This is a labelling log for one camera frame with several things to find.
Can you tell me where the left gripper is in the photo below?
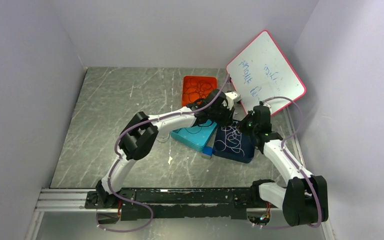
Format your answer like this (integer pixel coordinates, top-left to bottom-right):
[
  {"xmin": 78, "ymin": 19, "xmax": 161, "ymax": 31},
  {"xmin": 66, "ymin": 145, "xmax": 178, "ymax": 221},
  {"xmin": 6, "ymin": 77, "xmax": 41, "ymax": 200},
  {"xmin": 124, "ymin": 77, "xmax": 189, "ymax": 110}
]
[{"xmin": 210, "ymin": 102, "xmax": 237, "ymax": 129}]

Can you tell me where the white cable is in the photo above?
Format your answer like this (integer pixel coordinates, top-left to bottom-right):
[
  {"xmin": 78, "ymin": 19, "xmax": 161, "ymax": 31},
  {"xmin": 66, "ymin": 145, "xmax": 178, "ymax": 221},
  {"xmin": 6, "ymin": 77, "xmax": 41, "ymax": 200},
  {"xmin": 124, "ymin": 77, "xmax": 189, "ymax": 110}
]
[{"xmin": 219, "ymin": 127, "xmax": 246, "ymax": 157}]

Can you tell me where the black cable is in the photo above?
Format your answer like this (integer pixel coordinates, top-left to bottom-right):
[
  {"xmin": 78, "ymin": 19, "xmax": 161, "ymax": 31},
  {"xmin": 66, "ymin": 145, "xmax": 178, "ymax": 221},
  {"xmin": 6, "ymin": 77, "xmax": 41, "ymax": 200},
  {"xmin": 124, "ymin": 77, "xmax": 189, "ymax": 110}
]
[{"xmin": 185, "ymin": 122, "xmax": 214, "ymax": 135}]

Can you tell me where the brown cable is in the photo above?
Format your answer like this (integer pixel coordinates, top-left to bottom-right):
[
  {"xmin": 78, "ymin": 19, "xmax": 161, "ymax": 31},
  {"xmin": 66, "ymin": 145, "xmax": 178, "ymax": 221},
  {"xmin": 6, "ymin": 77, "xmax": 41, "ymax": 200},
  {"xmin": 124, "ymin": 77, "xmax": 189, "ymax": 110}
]
[{"xmin": 183, "ymin": 79, "xmax": 216, "ymax": 102}]

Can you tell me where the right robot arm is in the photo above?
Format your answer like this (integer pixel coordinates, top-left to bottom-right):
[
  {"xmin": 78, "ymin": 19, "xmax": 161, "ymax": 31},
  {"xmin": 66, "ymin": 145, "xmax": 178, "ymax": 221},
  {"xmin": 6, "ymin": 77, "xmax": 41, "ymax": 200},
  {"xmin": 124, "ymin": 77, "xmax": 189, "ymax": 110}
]
[{"xmin": 237, "ymin": 103, "xmax": 329, "ymax": 228}]

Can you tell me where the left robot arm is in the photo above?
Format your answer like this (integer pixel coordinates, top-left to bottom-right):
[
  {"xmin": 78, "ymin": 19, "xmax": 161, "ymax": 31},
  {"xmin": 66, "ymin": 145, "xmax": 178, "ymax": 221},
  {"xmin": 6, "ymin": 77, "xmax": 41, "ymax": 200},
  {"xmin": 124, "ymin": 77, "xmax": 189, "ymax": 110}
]
[{"xmin": 95, "ymin": 89, "xmax": 241, "ymax": 208}]

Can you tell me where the dark blue square tray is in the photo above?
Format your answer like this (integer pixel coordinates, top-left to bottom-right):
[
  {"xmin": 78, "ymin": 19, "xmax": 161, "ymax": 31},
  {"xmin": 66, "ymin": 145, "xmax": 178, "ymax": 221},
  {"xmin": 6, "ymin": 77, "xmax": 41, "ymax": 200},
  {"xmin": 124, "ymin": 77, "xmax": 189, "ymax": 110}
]
[{"xmin": 212, "ymin": 119, "xmax": 255, "ymax": 164}]

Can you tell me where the light blue square tray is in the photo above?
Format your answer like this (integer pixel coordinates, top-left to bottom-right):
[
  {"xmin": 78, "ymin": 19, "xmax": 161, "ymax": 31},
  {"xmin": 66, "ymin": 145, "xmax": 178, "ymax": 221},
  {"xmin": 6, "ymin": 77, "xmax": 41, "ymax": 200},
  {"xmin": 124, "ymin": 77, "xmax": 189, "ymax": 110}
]
[{"xmin": 170, "ymin": 120, "xmax": 218, "ymax": 152}]

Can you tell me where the orange square tray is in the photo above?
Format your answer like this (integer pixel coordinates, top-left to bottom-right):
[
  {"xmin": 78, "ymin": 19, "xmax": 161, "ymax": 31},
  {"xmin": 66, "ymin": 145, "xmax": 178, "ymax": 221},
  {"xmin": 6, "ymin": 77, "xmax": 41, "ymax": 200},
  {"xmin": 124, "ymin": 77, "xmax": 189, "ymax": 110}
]
[{"xmin": 181, "ymin": 75, "xmax": 218, "ymax": 107}]

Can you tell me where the blue white block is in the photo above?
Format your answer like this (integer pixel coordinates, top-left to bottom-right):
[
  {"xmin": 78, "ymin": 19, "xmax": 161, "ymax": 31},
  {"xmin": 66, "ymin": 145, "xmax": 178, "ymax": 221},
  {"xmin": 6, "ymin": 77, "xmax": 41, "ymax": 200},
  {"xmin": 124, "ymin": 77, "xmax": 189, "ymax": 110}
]
[{"xmin": 201, "ymin": 146, "xmax": 213, "ymax": 159}]

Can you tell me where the pink framed whiteboard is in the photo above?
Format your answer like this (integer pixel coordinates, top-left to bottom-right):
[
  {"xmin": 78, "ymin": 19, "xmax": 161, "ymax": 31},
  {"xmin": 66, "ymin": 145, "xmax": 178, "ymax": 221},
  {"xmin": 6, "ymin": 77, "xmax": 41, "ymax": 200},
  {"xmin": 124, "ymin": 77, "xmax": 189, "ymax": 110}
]
[{"xmin": 225, "ymin": 29, "xmax": 307, "ymax": 115}]

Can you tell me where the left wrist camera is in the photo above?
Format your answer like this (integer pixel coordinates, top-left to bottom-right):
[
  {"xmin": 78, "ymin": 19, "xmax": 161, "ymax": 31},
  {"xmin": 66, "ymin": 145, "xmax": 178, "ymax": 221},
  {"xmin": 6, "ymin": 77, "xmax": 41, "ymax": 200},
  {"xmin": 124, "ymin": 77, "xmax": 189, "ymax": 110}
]
[{"xmin": 224, "ymin": 91, "xmax": 242, "ymax": 109}]

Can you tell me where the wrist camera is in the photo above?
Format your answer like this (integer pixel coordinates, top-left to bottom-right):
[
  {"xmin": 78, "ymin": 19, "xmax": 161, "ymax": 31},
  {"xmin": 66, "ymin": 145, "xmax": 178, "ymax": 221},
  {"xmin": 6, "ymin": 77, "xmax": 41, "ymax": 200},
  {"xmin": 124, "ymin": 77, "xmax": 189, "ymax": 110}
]
[
  {"xmin": 262, "ymin": 102, "xmax": 272, "ymax": 112},
  {"xmin": 224, "ymin": 91, "xmax": 242, "ymax": 109}
]

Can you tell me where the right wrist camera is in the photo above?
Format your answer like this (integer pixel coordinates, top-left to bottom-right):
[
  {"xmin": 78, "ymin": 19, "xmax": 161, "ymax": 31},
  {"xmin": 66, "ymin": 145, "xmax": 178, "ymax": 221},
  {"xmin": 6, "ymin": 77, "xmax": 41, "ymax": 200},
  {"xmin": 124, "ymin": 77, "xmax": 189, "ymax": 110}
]
[{"xmin": 262, "ymin": 102, "xmax": 272, "ymax": 112}]

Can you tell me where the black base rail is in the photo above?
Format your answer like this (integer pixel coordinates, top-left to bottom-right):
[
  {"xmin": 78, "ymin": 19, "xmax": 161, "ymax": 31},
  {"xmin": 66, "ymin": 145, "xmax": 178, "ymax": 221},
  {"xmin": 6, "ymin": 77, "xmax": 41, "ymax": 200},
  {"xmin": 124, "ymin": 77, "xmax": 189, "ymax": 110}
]
[{"xmin": 84, "ymin": 187, "xmax": 270, "ymax": 221}]

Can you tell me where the aluminium frame rail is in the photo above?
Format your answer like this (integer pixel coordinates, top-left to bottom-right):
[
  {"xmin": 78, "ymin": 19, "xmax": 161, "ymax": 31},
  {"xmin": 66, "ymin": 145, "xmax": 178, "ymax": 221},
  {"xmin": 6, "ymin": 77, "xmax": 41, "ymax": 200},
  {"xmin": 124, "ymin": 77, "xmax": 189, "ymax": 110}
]
[{"xmin": 25, "ymin": 189, "xmax": 335, "ymax": 240}]

